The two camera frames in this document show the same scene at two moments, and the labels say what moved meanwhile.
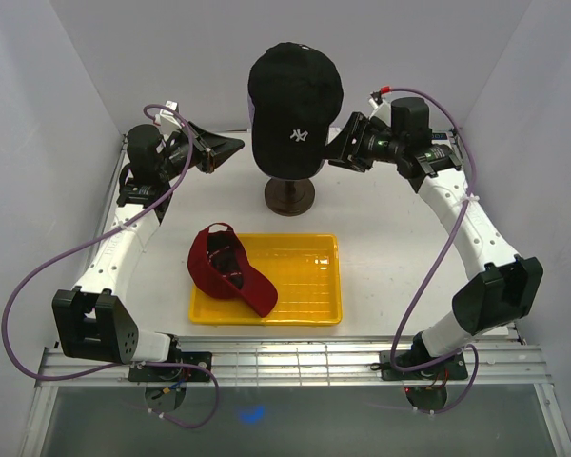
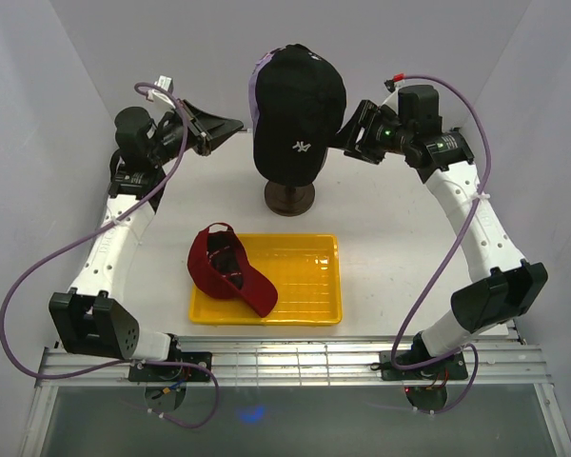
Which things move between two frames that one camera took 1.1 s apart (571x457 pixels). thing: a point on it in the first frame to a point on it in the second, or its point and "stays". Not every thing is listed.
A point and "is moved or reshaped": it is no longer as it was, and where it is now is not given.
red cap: x=218 y=268 stays
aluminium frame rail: x=286 y=359 stays
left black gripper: x=211 y=149 to x=207 y=132
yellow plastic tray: x=305 y=269 stays
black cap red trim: x=295 y=94 stays
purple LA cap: x=251 y=109 is moved or reshaped
